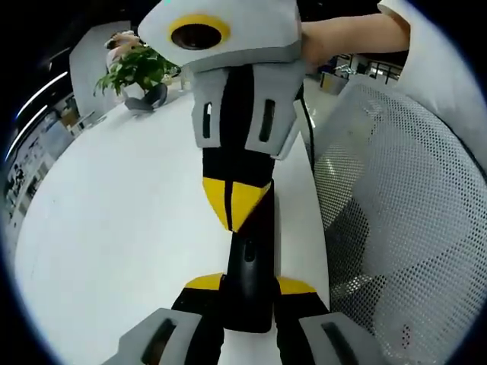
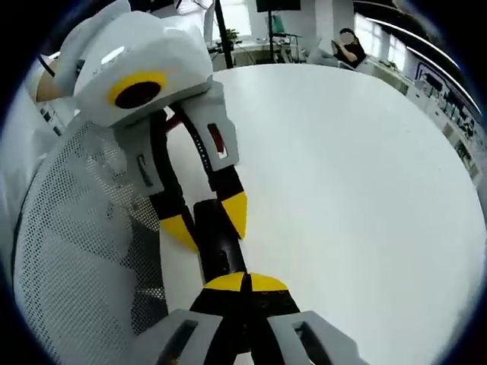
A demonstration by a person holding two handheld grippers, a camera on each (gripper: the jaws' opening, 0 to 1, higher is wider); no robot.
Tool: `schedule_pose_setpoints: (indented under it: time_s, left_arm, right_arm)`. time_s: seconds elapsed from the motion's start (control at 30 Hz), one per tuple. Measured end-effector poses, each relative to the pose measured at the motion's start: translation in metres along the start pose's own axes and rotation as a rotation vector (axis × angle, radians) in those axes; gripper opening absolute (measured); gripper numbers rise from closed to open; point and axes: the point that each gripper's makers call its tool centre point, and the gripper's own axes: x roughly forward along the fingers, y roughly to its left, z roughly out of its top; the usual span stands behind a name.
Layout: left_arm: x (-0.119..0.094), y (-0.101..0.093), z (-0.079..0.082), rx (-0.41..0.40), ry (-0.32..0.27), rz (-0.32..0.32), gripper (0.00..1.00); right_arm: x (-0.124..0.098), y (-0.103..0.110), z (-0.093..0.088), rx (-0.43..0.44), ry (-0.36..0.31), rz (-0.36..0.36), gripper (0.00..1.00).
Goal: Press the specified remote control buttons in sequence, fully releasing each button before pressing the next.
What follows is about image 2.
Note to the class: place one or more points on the black remote control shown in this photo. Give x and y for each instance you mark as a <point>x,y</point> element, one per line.
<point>218,252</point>

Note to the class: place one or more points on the white computer monitor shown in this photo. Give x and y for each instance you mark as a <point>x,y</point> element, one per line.
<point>208,23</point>

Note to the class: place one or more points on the black tripod pole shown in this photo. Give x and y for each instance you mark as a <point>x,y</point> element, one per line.
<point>224,34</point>

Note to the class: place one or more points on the black monitor on stand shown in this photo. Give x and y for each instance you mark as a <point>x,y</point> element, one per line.
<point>277,4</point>

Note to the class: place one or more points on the white office chair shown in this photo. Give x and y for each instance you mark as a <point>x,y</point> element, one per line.
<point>323,55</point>

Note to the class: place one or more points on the white mesh laundry bag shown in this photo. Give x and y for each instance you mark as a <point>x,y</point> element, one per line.
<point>76,247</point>

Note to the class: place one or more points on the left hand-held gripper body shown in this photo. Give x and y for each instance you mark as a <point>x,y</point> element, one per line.
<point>152,49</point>

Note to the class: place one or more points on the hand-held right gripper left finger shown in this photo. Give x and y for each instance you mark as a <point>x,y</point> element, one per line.
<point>182,338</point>

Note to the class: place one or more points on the teal chair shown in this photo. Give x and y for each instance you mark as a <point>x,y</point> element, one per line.
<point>279,23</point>

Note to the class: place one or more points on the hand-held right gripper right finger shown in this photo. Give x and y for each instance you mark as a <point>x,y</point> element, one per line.
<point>304,338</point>

